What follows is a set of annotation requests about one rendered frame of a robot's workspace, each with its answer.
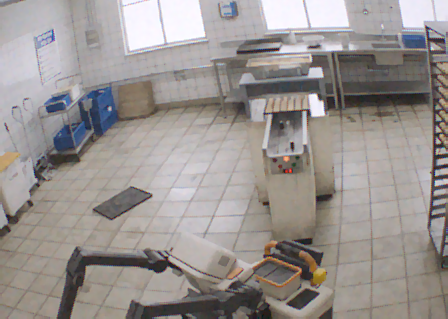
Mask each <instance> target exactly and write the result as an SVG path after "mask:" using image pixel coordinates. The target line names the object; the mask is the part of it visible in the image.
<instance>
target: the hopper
mask: <svg viewBox="0 0 448 319"><path fill-rule="evenodd" d="M291 58H296V59H298V58H303V59H304V60H305V59H310V61H308V62H302V61H301V62H295V63H291V62H289V63H282V64H277V63H275V64H268V65H258V64H267V63H269V62H273V61H275V60H278V61H279V62H281V61H284V60H285V61H286V59H287V61H291V60H290V59H291ZM311 62H312V58H311V56H310V54H306V55H300V54H299V55H293V56H290V55H287V56H280V57H277V56H274V57H267V58H253V59H249V60H248V62H247V64H246V68H247V69H248V70H249V71H250V72H251V74H252V75H253V76H254V77H255V79H256V80H257V79H263V78H268V79H271V78H278V77H285V76H286V77H292V76H300V75H301V76H307V75H308V73H309V71H310V65H311ZM251 64H252V65H253V64H257V65H254V66H251Z"/></svg>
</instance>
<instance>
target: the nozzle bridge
mask: <svg viewBox="0 0 448 319"><path fill-rule="evenodd" d="M294 81H295V82H294ZM302 81H303V84H302ZM287 82H288V87H289V93H288V91H287V89H286V85H287ZM280 83H281V87H282V92H283V93H280V90H279V87H280V86H279V85H280ZM265 84H266V86H265ZM272 84H273V87H274V91H275V94H272ZM294 84H296V88H297V92H296V93H295V92H294ZM301 84H302V85H303V88H304V91H303V92H301ZM239 87H240V93H241V99H242V102H244V105H245V111H246V117H247V119H248V118H252V114H253V112H252V106H251V100H257V99H265V98H280V97H288V96H303V95H310V94H314V95H317V94H321V95H322V101H323V110H324V111H329V109H328V106H327V100H326V88H325V83H324V79H323V73H322V68H317V69H316V68H310V71H309V73H308V75H307V76H301V75H300V76H292V77H286V76H285V77H278V78H271V79H268V78H263V79H257V80H256V79H255V77H254V76H253V75H252V74H251V73H246V74H243V76H242V79H241V81H240V83H239ZM265 87H266V89H267V90H268V94H266V93H265Z"/></svg>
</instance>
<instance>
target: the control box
mask: <svg viewBox="0 0 448 319"><path fill-rule="evenodd" d="M295 156H299V160H296V159H295ZM285 157H288V158H289V160H288V161H285V160H284V158H285ZM273 158H276V159H277V162H273ZM269 163H270V169H271V175H274V174H285V172H284V170H285V169H286V170H287V173H290V172H291V173H294V172H304V170H305V167H304V159H303V152H294V153H285V154H275V155H269ZM293 163H295V164H296V166H295V167H292V164H293ZM280 164H281V165H282V168H281V169H279V168H278V165H280ZM289 169H291V171H289ZM286 170H285V171H286Z"/></svg>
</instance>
